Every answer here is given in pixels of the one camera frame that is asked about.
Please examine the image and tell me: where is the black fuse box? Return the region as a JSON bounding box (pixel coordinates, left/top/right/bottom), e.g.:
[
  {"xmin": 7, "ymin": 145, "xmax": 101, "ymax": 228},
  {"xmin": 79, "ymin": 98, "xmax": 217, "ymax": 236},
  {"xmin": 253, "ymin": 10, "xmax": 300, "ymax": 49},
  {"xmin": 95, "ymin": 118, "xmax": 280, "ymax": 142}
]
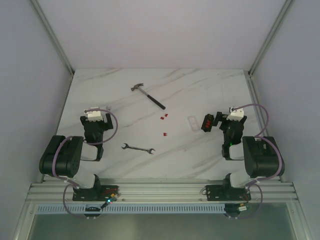
[{"xmin": 201, "ymin": 114, "xmax": 214, "ymax": 133}]

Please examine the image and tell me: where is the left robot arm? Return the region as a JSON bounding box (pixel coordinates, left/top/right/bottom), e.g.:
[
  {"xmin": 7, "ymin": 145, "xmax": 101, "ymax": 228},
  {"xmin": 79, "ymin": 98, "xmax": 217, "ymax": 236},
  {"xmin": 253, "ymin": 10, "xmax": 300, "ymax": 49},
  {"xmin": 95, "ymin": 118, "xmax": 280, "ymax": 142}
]
[{"xmin": 39, "ymin": 111, "xmax": 114, "ymax": 201}]

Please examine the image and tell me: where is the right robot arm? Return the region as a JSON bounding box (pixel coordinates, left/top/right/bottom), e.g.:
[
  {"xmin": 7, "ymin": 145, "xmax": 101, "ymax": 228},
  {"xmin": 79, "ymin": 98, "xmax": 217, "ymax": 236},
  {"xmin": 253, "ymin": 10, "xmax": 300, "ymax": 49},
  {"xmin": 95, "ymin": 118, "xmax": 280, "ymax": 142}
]
[{"xmin": 210, "ymin": 111, "xmax": 285, "ymax": 201}]

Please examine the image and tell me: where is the clear plastic fuse box cover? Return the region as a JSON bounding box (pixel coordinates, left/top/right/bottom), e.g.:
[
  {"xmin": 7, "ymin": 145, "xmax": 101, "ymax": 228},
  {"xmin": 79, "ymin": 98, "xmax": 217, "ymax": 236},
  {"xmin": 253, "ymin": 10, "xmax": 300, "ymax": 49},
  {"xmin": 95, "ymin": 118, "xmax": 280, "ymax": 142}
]
[{"xmin": 187, "ymin": 115, "xmax": 201, "ymax": 132}]

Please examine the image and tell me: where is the large silver open-end wrench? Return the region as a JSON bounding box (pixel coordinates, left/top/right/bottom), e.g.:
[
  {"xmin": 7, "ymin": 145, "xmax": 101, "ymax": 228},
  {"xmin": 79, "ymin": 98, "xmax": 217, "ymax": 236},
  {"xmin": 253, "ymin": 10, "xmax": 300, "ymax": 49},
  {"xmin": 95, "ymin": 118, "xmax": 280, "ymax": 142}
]
[{"xmin": 121, "ymin": 143, "xmax": 156, "ymax": 155}]

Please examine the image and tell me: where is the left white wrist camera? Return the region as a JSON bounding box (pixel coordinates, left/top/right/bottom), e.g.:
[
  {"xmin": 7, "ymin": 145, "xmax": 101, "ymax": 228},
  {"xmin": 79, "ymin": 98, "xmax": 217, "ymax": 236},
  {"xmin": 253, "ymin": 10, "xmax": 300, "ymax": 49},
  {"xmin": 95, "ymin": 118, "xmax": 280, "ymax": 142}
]
[{"xmin": 84, "ymin": 107, "xmax": 104, "ymax": 122}]

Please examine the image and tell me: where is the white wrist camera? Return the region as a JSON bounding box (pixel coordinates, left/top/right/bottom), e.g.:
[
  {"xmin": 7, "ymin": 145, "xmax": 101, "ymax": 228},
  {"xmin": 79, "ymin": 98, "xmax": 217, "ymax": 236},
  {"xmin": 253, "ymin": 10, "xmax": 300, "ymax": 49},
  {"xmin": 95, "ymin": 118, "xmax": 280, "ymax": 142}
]
[
  {"xmin": 226, "ymin": 107, "xmax": 245, "ymax": 122},
  {"xmin": 84, "ymin": 107, "xmax": 104, "ymax": 122}
]

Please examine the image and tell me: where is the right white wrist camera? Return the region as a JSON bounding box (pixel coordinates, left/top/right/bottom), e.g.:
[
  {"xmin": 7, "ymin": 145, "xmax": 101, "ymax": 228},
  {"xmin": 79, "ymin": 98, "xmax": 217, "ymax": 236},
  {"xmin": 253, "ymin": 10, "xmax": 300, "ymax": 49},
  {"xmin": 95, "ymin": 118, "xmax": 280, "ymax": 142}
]
[{"xmin": 226, "ymin": 107, "xmax": 245, "ymax": 122}]

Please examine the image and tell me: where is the claw hammer black handle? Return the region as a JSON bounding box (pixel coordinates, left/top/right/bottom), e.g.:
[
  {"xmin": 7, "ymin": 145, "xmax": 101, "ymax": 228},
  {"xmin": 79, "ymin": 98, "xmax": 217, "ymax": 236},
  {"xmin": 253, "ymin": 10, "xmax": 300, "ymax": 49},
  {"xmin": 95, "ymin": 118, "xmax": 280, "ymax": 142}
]
[{"xmin": 130, "ymin": 83, "xmax": 166, "ymax": 110}]

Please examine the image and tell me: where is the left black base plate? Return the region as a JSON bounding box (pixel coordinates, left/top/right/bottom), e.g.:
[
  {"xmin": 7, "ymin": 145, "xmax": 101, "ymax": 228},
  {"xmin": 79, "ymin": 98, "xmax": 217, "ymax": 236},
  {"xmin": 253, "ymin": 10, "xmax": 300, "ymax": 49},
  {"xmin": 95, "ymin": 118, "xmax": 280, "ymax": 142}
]
[{"xmin": 72, "ymin": 185, "xmax": 119, "ymax": 202}]

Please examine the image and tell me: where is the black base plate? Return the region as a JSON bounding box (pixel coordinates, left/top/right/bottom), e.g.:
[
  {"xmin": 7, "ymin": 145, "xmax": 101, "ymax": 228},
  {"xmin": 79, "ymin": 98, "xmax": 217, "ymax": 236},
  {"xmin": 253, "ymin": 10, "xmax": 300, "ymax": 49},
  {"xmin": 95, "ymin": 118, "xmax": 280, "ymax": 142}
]
[
  {"xmin": 72, "ymin": 185, "xmax": 119, "ymax": 202},
  {"xmin": 205, "ymin": 185, "xmax": 252, "ymax": 202}
]

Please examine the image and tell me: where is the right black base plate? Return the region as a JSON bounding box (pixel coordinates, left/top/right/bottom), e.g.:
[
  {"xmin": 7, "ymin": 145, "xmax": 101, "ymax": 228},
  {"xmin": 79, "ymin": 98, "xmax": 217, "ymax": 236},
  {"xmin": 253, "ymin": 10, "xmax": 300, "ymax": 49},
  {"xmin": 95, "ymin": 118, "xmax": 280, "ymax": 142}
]
[{"xmin": 205, "ymin": 185, "xmax": 252, "ymax": 202}]

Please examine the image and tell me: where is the aluminium rail frame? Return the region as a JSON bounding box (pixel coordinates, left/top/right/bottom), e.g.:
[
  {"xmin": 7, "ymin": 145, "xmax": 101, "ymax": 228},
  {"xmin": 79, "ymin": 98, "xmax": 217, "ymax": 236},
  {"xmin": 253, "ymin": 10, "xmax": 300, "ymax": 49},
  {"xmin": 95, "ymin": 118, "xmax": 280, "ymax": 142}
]
[{"xmin": 26, "ymin": 177, "xmax": 299, "ymax": 204}]

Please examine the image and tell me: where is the slotted cable duct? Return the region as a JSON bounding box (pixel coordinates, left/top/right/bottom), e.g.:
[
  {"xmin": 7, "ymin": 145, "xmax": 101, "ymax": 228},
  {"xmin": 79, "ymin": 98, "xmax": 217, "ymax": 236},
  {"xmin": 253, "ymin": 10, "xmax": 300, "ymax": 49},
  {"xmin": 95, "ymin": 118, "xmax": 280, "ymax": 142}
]
[{"xmin": 35, "ymin": 203, "xmax": 226, "ymax": 215}]

